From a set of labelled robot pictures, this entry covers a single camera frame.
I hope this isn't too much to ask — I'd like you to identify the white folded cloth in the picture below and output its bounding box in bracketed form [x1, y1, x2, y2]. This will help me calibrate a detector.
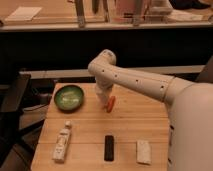
[136, 140, 151, 165]

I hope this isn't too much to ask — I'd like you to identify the green ceramic bowl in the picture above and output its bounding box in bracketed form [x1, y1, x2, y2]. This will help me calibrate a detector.
[54, 85, 84, 111]

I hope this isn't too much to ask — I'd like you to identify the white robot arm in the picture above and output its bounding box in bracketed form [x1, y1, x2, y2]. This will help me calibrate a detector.
[88, 49, 213, 171]

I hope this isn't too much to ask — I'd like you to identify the white paper sheet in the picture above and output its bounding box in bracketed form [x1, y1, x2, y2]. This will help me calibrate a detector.
[5, 6, 41, 21]

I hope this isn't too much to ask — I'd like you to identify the black chair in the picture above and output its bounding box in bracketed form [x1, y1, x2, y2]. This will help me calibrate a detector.
[0, 74, 44, 168]

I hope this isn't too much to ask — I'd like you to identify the black remote control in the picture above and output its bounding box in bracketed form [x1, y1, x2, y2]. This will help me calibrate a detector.
[104, 135, 114, 161]

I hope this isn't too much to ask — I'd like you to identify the white squeeze bottle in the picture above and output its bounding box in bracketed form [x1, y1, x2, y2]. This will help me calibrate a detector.
[52, 121, 72, 163]

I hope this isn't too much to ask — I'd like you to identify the grey metal rail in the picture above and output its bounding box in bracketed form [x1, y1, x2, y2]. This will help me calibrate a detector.
[21, 65, 204, 79]

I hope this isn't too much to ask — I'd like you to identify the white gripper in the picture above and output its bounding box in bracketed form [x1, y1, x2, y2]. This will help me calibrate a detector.
[95, 79, 113, 96]

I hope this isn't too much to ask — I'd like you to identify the orange carrot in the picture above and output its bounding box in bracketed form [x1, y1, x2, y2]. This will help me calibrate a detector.
[107, 96, 116, 113]

